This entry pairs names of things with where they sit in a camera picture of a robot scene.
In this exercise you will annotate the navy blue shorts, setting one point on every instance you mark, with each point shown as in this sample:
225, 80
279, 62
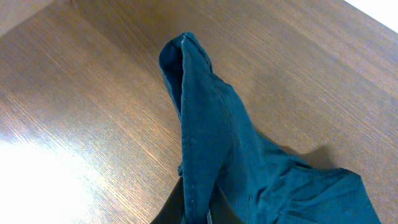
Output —
221, 150

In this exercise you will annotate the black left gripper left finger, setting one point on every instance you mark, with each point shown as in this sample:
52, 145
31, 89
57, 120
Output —
173, 211

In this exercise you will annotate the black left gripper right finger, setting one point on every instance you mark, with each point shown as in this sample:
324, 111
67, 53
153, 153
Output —
220, 211

